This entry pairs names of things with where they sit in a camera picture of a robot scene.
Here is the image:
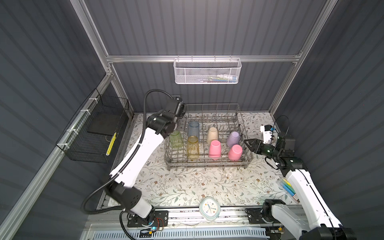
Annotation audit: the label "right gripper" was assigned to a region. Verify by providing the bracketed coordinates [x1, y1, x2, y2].
[244, 138, 280, 161]

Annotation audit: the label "purple cup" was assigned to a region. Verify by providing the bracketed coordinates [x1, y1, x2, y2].
[227, 131, 241, 148]

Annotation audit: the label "pink cup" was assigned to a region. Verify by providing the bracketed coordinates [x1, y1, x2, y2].
[209, 140, 222, 160]
[228, 145, 243, 162]

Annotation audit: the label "blue textured cup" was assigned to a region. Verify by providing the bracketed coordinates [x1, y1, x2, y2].
[188, 122, 200, 141]

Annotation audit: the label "green transparent cup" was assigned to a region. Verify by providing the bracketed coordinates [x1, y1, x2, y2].
[170, 131, 184, 149]

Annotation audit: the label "beige cup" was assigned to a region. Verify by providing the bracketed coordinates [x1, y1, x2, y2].
[207, 127, 219, 145]

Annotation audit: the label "yellow transparent cup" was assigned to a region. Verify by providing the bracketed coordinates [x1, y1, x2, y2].
[187, 136, 200, 161]

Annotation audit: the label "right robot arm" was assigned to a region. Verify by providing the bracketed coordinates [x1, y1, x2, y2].
[245, 136, 357, 240]

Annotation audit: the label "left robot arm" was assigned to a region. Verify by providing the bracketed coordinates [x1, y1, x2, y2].
[81, 89, 185, 226]

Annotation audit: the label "markers in white basket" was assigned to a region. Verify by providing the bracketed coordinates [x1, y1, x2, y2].
[198, 75, 238, 84]

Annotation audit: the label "highlighter pack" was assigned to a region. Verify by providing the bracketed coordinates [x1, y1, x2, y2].
[277, 178, 300, 203]

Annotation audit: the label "black pad in basket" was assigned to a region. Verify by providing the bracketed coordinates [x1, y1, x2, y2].
[87, 113, 121, 136]

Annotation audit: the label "white square clock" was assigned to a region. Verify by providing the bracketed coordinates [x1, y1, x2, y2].
[199, 197, 221, 222]

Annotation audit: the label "yellow marker in black basket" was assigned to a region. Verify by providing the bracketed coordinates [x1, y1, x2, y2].
[106, 132, 117, 156]

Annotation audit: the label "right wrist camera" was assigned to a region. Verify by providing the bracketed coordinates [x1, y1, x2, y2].
[260, 125, 277, 145]

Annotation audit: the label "white mesh wall basket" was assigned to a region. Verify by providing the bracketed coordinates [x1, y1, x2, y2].
[173, 57, 242, 85]

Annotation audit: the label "grey wire dish rack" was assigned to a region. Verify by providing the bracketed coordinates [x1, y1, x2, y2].
[164, 103, 254, 169]

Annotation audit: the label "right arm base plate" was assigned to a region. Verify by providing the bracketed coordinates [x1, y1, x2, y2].
[245, 208, 270, 225]

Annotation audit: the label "black wire wall basket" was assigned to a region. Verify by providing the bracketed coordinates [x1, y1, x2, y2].
[56, 90, 133, 164]

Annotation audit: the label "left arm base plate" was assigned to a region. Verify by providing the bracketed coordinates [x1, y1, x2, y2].
[127, 211, 169, 228]

